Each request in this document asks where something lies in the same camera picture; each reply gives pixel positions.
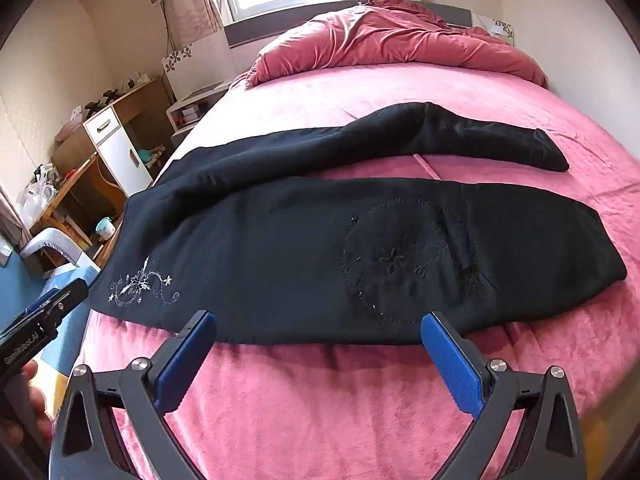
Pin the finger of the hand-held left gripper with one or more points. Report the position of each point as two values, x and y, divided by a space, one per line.
70 296

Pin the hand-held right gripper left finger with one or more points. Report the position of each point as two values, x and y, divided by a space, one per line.
184 362

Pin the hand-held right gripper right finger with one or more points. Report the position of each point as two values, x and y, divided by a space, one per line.
452 362

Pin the black embroidered pants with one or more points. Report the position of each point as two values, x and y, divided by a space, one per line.
280 240

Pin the person's left hand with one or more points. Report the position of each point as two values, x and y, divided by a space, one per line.
32 385

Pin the white chair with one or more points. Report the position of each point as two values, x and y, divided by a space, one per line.
50 245

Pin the teal and white cup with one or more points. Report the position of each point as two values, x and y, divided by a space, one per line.
105 227

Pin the white plastic bag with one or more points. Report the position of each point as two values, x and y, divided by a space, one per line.
35 205

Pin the bed with pink sheet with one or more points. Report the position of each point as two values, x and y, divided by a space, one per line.
325 400

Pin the white cabinet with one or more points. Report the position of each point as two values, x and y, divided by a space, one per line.
145 105
117 150

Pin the small teal container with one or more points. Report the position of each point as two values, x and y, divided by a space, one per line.
146 156

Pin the pink bag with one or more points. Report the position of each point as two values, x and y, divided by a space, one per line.
67 134

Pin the white and grey nightstand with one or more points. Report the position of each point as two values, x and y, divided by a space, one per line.
192 110

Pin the white board with flower decals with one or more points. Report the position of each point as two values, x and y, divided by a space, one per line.
205 60

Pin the grey headboard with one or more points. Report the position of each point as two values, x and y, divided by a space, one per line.
240 35

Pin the dark red duvet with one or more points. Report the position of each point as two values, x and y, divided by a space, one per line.
380 40

